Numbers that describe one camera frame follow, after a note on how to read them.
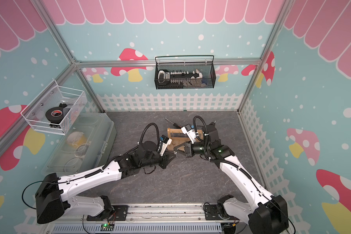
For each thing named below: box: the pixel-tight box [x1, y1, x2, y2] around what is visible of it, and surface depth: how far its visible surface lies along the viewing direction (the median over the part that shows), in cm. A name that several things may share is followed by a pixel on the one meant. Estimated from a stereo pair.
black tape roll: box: [45, 103, 68, 124], surface depth 71 cm
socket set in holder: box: [157, 69, 203, 86], surface depth 91 cm
